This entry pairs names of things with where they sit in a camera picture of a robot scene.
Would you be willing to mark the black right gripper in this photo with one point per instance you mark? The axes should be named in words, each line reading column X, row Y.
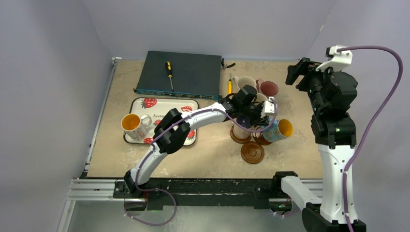
column 302, row 75

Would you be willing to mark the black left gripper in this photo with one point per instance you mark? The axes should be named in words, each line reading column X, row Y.
column 258, row 121

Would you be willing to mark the cream floral mug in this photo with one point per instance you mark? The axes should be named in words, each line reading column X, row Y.
column 240, row 82

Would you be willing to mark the purple interior mug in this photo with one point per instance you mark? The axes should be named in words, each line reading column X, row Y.
column 237, row 129

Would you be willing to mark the wooden coaster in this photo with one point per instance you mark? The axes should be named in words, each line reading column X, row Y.
column 244, row 136
column 252, row 152
column 259, row 138

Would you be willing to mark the pink mug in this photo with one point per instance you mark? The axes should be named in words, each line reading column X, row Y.
column 268, row 88

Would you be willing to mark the blue butterfly mug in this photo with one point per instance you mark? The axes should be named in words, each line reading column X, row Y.
column 279, row 130

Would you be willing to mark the wooden coaster front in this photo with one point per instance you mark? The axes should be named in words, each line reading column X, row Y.
column 252, row 152

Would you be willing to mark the orange interior mug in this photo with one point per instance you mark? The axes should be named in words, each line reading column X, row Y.
column 135, row 126

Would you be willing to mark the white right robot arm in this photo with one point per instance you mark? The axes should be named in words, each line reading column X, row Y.
column 331, row 92

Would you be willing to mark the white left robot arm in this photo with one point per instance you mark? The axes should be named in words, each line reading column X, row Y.
column 172, row 131

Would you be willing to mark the small yellow screwdriver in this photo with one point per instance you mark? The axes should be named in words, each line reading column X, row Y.
column 230, row 85

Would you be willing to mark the black yellow long screwdriver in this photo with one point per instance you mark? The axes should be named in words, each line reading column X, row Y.
column 168, row 68

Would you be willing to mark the white strawberry tray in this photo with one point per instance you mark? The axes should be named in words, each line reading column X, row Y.
column 156, row 108

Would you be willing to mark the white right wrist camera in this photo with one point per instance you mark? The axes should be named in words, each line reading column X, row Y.
column 337, row 60

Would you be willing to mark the black handled pliers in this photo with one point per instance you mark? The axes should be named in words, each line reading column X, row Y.
column 225, row 66

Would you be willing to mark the dark network switch box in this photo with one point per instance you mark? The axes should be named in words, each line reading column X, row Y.
column 195, row 76

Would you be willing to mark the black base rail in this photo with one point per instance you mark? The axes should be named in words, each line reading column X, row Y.
column 160, row 192

